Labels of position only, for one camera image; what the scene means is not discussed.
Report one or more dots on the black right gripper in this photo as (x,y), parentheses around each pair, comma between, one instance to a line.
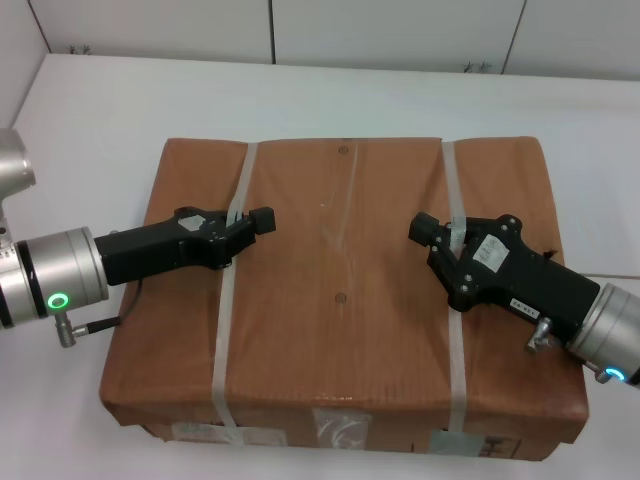
(520,272)

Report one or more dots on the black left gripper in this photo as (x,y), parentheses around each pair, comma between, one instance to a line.
(150,252)

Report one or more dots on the brown cardboard box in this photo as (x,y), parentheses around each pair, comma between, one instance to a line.
(340,250)

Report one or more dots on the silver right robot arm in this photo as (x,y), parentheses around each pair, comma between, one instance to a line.
(610,330)

